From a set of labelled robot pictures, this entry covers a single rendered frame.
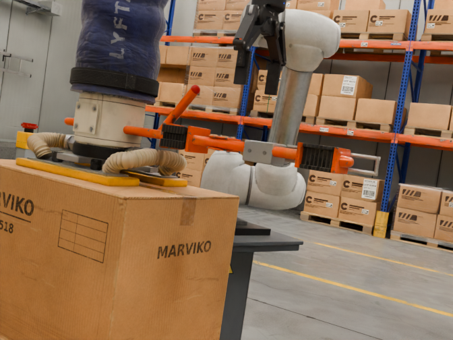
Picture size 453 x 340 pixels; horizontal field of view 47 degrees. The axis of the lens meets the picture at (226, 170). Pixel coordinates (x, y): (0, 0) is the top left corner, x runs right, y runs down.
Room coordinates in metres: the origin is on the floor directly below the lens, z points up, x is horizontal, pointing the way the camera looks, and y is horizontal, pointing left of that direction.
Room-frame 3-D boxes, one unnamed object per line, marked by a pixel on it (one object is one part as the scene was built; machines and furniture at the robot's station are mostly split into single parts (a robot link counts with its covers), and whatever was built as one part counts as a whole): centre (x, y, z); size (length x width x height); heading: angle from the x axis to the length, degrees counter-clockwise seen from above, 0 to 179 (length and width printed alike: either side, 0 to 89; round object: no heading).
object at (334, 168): (1.02, -0.19, 1.07); 0.08 x 0.07 x 0.05; 58
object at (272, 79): (1.20, -0.08, 1.24); 0.03 x 0.01 x 0.07; 58
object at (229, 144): (1.34, 0.09, 1.07); 0.93 x 0.30 x 0.04; 58
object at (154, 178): (1.43, 0.27, 0.97); 0.34 x 0.10 x 0.05; 58
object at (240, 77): (1.08, 0.00, 1.24); 0.03 x 0.01 x 0.07; 58
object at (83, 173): (1.27, 0.37, 0.97); 0.34 x 0.10 x 0.05; 58
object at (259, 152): (1.10, -0.07, 1.07); 0.07 x 0.07 x 0.04; 58
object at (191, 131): (1.21, 0.11, 1.07); 0.10 x 0.08 x 0.06; 148
